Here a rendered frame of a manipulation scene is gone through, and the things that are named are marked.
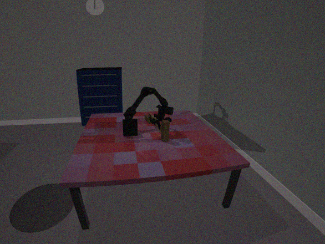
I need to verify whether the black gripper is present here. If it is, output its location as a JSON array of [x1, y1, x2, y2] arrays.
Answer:
[[150, 113, 172, 129]]

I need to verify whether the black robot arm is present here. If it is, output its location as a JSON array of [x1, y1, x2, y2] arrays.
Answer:
[[124, 87, 174, 119]]

